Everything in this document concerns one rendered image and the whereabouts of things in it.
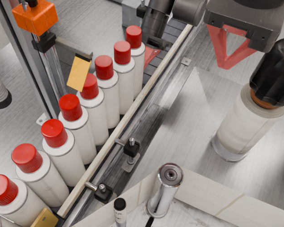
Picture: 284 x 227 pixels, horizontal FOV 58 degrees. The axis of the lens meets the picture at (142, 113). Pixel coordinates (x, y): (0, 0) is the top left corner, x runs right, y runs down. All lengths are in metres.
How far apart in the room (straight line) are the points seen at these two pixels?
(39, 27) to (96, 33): 0.54
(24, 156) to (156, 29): 0.40
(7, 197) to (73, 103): 0.16
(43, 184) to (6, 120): 0.35
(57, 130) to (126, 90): 0.22
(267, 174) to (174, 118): 0.25
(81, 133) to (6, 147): 0.29
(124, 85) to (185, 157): 0.22
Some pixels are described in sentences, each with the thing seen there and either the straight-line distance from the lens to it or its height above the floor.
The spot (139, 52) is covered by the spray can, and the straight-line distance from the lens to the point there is 0.55.
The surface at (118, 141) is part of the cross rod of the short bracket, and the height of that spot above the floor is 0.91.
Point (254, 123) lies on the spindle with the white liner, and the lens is 0.50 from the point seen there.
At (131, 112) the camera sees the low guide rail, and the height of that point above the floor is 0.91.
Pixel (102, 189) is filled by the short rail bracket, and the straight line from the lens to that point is 0.49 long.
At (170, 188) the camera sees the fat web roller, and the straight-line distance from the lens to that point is 0.38.
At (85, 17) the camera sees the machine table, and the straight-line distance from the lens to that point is 1.01.
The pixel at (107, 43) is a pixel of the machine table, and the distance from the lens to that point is 0.90.
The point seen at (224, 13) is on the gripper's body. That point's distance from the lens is 0.25.
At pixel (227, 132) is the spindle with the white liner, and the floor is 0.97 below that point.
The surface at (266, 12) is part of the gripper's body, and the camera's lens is 0.26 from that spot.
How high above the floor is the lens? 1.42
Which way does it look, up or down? 56 degrees down
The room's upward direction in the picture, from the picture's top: 6 degrees clockwise
